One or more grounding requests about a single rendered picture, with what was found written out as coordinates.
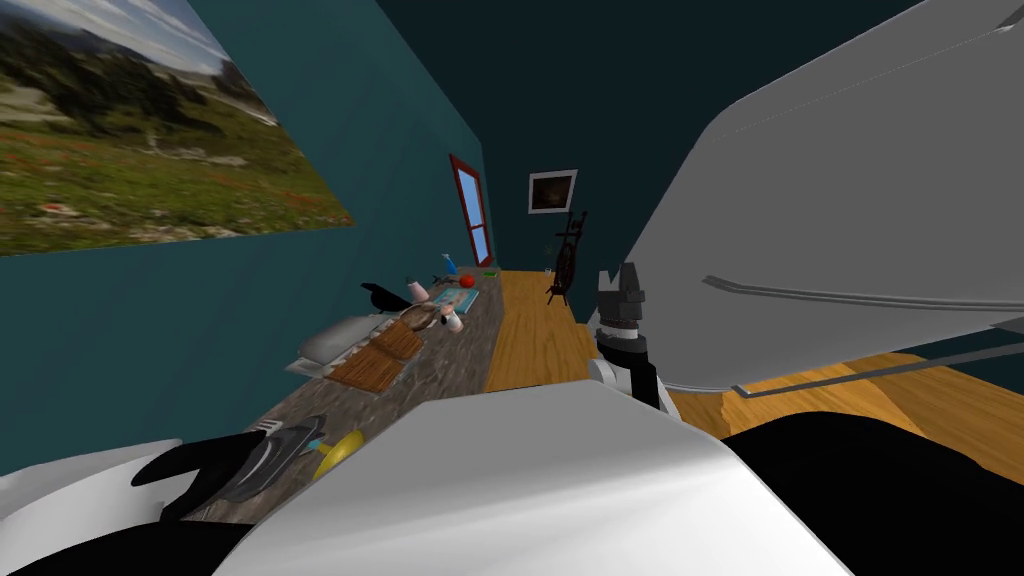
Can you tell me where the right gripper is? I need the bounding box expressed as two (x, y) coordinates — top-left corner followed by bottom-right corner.
(597, 261), (647, 325)

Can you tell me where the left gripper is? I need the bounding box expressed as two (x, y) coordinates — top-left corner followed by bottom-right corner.
(214, 414), (328, 505)

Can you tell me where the yellow round object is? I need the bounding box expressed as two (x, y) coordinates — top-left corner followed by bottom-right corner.
(310, 429), (367, 482)

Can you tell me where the white framed dark picture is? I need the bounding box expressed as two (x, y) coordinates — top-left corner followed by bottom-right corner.
(527, 167), (580, 217)

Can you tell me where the grey sink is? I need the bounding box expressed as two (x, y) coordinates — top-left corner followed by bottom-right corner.
(285, 313), (395, 379)

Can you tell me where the brown wooden board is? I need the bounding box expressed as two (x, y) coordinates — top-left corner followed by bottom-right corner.
(324, 318), (425, 395)

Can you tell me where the teal book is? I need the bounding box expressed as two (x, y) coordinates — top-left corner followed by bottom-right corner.
(430, 287), (481, 316)

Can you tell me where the red framed window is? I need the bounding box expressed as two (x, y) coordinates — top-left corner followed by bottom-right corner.
(447, 152), (496, 269)

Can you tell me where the black faucet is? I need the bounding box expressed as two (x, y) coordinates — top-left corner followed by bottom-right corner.
(359, 280), (415, 314)

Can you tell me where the brown bowl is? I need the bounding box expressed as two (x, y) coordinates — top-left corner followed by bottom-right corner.
(398, 303), (443, 333)

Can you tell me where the landscape picture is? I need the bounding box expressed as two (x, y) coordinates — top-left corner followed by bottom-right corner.
(0, 0), (357, 258)

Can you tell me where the grey refrigerator handle bar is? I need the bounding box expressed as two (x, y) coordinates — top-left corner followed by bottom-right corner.
(702, 275), (1024, 314)
(731, 343), (1024, 400)

